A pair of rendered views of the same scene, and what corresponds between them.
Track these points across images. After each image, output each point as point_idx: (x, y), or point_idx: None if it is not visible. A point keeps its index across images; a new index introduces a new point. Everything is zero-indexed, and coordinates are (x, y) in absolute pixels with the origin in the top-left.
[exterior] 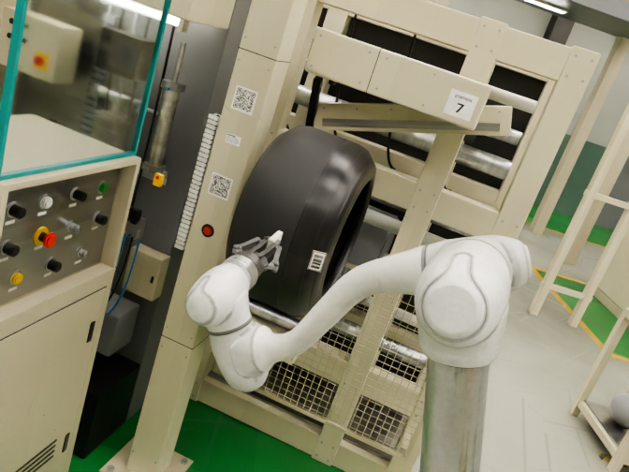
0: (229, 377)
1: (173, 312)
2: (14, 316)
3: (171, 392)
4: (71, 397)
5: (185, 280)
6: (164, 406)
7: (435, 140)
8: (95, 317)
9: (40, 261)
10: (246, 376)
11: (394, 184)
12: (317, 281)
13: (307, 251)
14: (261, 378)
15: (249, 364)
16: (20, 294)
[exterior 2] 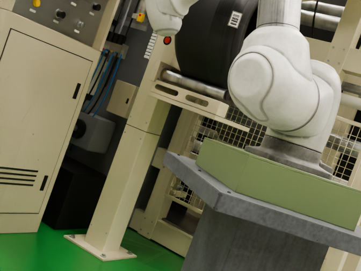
0: (153, 16)
1: (136, 104)
2: (29, 21)
3: (126, 170)
4: (54, 140)
5: (147, 79)
6: (119, 183)
7: (345, 9)
8: (81, 81)
9: (53, 6)
10: (164, 11)
11: (313, 45)
12: (235, 40)
13: (228, 11)
14: (174, 20)
15: (166, 0)
16: (36, 20)
